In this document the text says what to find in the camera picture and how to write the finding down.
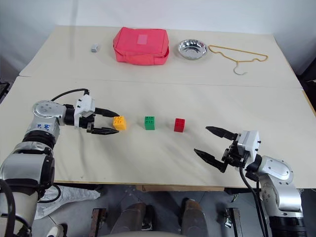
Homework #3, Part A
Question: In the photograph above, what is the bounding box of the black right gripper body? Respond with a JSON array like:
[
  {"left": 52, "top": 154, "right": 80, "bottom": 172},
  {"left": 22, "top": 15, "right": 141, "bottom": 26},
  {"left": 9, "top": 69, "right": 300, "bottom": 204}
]
[{"left": 221, "top": 133, "right": 249, "bottom": 171}]

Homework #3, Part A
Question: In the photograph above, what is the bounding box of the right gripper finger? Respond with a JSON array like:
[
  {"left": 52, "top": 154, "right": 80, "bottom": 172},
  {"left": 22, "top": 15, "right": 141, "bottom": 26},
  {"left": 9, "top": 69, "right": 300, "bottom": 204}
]
[
  {"left": 205, "top": 126, "right": 239, "bottom": 142},
  {"left": 194, "top": 148, "right": 228, "bottom": 173}
]

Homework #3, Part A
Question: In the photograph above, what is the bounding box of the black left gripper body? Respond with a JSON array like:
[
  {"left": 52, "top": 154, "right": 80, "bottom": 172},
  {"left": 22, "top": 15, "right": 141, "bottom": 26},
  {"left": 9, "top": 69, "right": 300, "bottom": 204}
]
[{"left": 79, "top": 112, "right": 97, "bottom": 134}]

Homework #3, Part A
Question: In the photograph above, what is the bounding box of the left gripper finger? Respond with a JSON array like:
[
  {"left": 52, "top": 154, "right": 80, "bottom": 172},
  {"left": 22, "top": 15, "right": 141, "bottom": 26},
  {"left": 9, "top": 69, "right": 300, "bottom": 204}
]
[
  {"left": 91, "top": 127, "right": 120, "bottom": 135},
  {"left": 95, "top": 107, "right": 121, "bottom": 118}
]

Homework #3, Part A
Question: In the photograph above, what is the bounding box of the yellow toy brick cube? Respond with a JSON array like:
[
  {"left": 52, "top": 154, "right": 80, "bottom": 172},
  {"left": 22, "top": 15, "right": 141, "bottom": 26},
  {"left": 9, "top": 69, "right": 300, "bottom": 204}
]
[{"left": 113, "top": 115, "right": 127, "bottom": 131}]

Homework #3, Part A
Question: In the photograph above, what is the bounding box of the red toy brick cube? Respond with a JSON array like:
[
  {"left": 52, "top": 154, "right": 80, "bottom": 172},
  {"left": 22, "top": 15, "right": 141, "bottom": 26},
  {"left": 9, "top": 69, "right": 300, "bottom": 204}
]
[{"left": 173, "top": 118, "right": 186, "bottom": 133}]

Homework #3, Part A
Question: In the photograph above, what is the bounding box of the green toy brick cube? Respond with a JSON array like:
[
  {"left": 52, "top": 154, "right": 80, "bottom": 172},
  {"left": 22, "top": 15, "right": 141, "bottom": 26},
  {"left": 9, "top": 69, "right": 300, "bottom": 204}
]
[{"left": 144, "top": 116, "right": 156, "bottom": 131}]

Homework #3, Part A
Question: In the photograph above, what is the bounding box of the dark brown rounded shape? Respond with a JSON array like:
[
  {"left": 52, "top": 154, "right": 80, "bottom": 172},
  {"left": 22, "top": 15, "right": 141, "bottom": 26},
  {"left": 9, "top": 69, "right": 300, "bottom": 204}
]
[
  {"left": 118, "top": 201, "right": 147, "bottom": 232},
  {"left": 181, "top": 198, "right": 207, "bottom": 233}
]

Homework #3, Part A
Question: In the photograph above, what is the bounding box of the black metal table foot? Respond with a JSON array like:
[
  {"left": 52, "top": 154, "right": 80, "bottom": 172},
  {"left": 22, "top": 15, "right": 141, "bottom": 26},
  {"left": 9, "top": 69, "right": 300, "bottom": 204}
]
[
  {"left": 91, "top": 208, "right": 108, "bottom": 237},
  {"left": 225, "top": 207, "right": 242, "bottom": 237}
]

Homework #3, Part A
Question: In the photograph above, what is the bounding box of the clear crumpled plastic bag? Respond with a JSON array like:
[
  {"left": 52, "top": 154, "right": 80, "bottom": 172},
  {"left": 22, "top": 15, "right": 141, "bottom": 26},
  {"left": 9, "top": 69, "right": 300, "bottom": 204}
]
[{"left": 34, "top": 185, "right": 101, "bottom": 221}]

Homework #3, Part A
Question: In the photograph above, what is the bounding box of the pink fabric zip pouch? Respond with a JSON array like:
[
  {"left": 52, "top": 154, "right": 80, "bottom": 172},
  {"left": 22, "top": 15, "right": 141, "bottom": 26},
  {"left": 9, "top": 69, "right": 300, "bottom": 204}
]
[{"left": 113, "top": 26, "right": 170, "bottom": 66}]

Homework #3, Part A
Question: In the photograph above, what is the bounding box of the shiny steel bowl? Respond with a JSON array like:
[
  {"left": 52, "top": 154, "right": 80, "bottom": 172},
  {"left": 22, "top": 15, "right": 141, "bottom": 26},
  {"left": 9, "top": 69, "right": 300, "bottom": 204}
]
[{"left": 178, "top": 39, "right": 208, "bottom": 61}]

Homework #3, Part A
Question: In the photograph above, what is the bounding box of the white shoe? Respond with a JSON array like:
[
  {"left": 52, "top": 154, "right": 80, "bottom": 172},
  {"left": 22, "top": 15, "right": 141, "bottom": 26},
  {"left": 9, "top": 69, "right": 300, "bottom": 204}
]
[{"left": 46, "top": 223, "right": 69, "bottom": 237}]

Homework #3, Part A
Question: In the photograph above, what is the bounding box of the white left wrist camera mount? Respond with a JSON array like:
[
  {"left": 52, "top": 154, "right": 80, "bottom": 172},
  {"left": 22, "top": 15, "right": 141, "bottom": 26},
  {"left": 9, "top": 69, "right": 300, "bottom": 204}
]
[{"left": 73, "top": 95, "right": 96, "bottom": 128}]

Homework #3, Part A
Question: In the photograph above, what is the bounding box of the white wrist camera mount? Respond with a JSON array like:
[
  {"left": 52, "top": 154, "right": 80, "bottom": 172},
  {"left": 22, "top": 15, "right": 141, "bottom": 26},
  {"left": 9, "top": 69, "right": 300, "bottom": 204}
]
[
  {"left": 73, "top": 95, "right": 96, "bottom": 128},
  {"left": 236, "top": 130, "right": 262, "bottom": 164}
]

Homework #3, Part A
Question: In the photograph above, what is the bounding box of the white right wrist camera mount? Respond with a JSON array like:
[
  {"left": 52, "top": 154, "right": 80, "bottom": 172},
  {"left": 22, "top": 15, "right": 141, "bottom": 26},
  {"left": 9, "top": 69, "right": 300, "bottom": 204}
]
[{"left": 236, "top": 130, "right": 262, "bottom": 164}]

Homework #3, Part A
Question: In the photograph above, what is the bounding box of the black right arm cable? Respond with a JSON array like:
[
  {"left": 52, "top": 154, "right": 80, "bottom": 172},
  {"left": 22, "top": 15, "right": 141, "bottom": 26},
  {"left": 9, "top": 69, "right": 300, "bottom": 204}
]
[{"left": 238, "top": 165, "right": 270, "bottom": 237}]

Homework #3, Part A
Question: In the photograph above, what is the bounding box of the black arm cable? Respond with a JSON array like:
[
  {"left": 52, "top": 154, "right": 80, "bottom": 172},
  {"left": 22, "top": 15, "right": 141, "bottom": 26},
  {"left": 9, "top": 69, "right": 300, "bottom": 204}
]
[
  {"left": 238, "top": 165, "right": 270, "bottom": 237},
  {"left": 50, "top": 88, "right": 90, "bottom": 102}
]

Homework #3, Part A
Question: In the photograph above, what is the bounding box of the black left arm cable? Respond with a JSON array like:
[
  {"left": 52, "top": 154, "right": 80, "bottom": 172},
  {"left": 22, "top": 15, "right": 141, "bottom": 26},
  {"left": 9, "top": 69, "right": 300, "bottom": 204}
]
[{"left": 50, "top": 88, "right": 90, "bottom": 102}]

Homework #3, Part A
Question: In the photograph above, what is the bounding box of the yellow wire clothes hanger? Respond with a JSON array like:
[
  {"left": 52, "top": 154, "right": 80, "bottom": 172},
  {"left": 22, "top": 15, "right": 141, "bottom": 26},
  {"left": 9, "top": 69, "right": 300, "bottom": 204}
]
[{"left": 208, "top": 44, "right": 269, "bottom": 76}]

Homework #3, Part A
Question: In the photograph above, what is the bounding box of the thick black body cable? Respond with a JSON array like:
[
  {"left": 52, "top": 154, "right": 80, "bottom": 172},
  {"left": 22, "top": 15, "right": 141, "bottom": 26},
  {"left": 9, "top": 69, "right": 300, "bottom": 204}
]
[{"left": 0, "top": 179, "right": 17, "bottom": 237}]

